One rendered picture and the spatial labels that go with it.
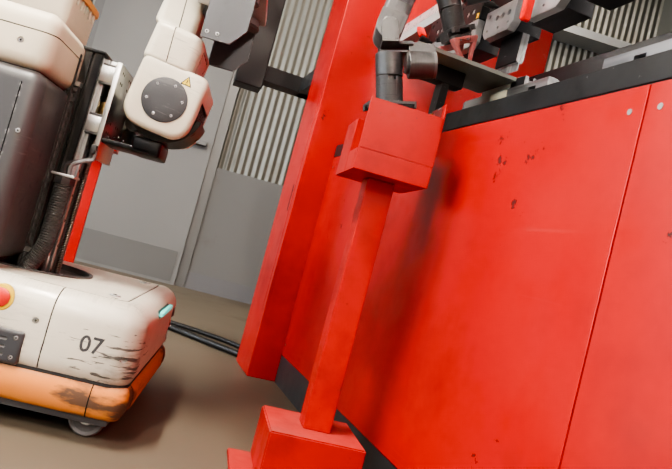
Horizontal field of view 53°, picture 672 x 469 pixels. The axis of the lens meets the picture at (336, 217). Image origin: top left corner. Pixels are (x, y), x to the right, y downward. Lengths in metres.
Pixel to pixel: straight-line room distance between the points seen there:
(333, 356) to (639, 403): 0.70
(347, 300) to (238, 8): 0.71
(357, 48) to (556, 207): 1.54
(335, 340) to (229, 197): 3.65
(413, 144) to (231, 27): 0.52
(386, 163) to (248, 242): 3.69
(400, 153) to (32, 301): 0.78
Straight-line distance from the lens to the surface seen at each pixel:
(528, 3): 1.67
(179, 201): 5.01
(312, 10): 5.33
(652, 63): 1.09
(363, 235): 1.44
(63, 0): 1.72
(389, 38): 1.45
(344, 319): 1.44
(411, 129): 1.40
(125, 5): 5.32
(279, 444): 1.40
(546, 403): 1.07
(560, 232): 1.12
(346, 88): 2.52
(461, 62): 1.65
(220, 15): 1.64
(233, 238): 5.02
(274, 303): 2.44
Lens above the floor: 0.47
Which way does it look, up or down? 3 degrees up
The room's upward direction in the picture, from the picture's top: 15 degrees clockwise
